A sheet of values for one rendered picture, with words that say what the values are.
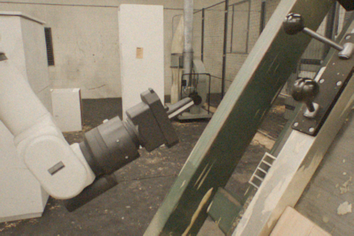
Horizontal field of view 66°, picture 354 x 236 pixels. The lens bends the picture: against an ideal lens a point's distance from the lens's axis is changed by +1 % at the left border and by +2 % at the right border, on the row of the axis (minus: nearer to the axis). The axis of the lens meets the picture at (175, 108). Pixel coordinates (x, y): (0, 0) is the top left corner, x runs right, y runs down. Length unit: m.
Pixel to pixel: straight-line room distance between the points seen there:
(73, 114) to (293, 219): 4.88
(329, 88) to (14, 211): 2.68
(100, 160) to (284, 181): 0.31
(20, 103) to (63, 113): 4.74
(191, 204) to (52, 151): 0.40
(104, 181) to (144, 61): 3.45
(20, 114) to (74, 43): 7.84
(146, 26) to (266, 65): 3.27
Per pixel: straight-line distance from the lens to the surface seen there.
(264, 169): 0.59
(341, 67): 0.56
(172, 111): 0.51
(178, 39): 6.10
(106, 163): 0.48
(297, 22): 0.53
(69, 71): 8.35
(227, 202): 0.70
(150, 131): 0.50
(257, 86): 0.72
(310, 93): 0.42
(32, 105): 0.49
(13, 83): 0.49
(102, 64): 8.28
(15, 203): 2.84
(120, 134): 0.47
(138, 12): 3.92
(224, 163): 0.73
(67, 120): 5.25
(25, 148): 0.47
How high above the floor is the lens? 1.50
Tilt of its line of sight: 13 degrees down
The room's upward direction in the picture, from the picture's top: straight up
